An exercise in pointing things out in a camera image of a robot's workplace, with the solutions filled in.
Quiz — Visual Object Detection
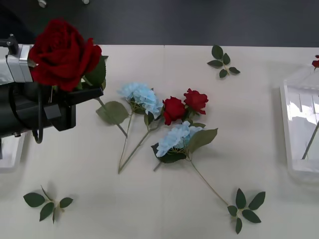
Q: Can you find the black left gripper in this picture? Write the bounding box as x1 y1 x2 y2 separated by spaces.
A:
37 84 104 132

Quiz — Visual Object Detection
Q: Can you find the red rose with stem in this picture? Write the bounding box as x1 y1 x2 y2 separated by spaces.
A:
153 88 209 172
27 18 130 137
301 54 319 160
117 96 186 174

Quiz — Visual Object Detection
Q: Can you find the pale blue flower with stem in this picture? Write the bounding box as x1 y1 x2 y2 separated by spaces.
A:
151 121 229 206
116 82 164 172

